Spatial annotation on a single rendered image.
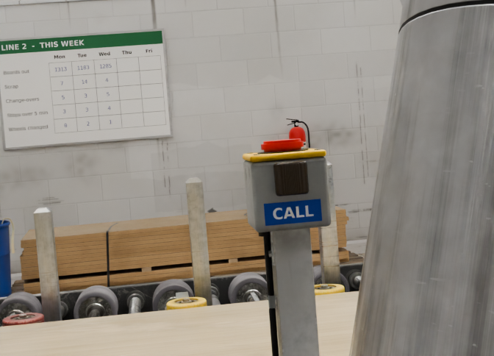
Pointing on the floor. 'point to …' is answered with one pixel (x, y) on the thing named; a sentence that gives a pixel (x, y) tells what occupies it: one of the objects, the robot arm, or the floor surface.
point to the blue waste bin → (5, 257)
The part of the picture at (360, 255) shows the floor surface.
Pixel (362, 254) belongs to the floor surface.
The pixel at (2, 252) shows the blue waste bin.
